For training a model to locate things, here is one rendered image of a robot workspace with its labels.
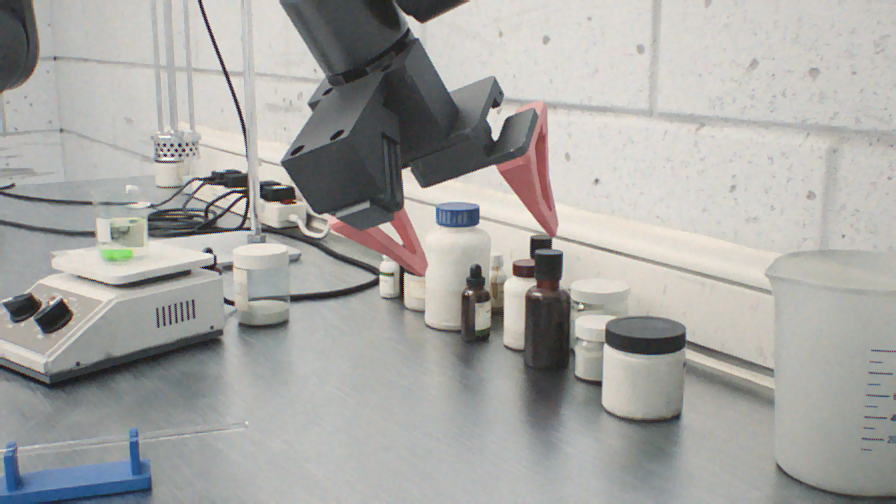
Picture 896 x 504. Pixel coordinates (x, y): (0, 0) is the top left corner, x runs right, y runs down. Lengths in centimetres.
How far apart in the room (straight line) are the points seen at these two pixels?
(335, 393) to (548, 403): 19
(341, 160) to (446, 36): 88
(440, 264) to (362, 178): 56
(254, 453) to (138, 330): 27
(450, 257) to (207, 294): 25
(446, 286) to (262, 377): 23
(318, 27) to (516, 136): 13
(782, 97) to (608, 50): 24
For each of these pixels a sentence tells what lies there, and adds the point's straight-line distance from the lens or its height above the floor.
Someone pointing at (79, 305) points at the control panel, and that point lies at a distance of 102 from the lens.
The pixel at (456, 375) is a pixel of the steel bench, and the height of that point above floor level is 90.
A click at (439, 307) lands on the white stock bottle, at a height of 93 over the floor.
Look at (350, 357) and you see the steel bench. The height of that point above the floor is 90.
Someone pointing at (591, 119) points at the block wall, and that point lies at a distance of 116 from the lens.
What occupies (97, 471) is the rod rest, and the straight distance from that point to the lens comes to 78.
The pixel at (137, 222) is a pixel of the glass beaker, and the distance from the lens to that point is 105.
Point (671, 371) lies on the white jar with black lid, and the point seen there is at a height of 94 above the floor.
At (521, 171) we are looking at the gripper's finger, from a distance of 59.
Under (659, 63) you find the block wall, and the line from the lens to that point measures 108.
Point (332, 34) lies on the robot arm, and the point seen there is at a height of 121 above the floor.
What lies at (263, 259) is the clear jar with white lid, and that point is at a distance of 110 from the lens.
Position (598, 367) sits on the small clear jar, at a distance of 94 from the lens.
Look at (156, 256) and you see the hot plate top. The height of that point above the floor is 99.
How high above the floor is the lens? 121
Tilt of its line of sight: 13 degrees down
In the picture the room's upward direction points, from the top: straight up
